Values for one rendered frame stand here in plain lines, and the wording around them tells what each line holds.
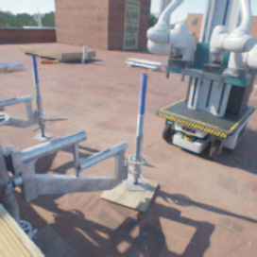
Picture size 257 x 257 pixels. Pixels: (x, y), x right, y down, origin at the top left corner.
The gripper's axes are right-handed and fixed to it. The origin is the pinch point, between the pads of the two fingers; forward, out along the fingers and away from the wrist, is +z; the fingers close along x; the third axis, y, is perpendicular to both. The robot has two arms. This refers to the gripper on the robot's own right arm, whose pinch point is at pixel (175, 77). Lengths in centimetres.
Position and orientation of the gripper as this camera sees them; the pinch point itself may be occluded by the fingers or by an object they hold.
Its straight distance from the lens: 177.2
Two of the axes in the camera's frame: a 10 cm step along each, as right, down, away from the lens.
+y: 6.3, -3.0, 7.2
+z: -0.6, 9.0, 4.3
